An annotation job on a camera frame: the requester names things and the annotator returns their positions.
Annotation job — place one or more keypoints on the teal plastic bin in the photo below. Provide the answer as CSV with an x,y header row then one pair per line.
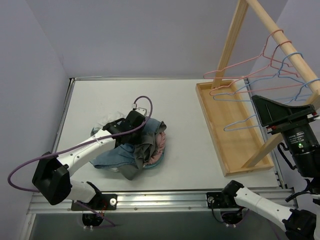
x,y
129,159

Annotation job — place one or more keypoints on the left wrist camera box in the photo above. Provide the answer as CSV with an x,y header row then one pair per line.
x,y
140,110

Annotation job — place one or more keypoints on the blue denim skirt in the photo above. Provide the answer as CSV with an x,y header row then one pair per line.
x,y
107,160

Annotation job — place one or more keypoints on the pink wire hanger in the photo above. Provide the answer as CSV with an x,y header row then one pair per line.
x,y
212,92
219,73

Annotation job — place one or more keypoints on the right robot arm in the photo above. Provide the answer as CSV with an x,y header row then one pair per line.
x,y
297,224

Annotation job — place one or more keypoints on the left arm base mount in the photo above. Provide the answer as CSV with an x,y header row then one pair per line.
x,y
107,200

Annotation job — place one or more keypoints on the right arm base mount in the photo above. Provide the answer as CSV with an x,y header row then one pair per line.
x,y
216,200

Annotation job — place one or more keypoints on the grey pleated skirt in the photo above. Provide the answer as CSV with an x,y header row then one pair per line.
x,y
135,158

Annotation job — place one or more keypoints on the white pleated skirt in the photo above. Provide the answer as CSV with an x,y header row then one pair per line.
x,y
110,117

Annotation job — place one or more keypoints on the blue wire hanger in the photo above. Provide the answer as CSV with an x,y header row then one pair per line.
x,y
295,95
277,74

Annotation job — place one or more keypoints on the aluminium front rail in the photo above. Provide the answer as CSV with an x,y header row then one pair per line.
x,y
131,202

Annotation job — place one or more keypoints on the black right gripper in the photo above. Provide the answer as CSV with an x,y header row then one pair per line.
x,y
289,119

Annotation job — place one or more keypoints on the pink wire hanger front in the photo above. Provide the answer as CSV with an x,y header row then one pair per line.
x,y
212,92

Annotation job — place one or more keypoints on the wooden clothes rack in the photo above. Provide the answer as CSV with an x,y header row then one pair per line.
x,y
248,150

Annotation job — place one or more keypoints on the blue wire hanger front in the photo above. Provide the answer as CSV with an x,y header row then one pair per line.
x,y
295,95

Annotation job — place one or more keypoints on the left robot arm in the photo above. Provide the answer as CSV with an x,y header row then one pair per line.
x,y
53,173

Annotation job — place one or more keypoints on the pink pleated skirt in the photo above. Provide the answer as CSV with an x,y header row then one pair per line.
x,y
158,153

